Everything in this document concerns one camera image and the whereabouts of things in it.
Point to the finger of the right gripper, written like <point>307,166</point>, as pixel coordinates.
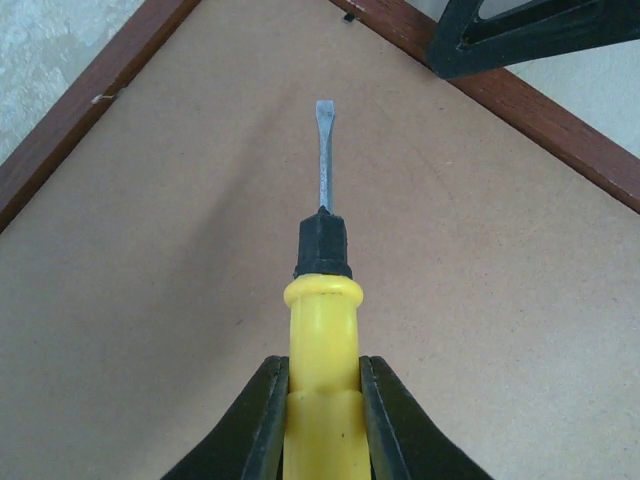
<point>464,43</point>

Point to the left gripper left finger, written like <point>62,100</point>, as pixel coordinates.
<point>247,442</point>

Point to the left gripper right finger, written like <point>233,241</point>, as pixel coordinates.
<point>404,443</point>

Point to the brown wooden picture frame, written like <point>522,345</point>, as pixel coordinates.
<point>590,153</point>

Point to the yellow handled screwdriver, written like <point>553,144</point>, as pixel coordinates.
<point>325,431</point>

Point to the brown fibreboard backing panel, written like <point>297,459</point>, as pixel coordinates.
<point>143,285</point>

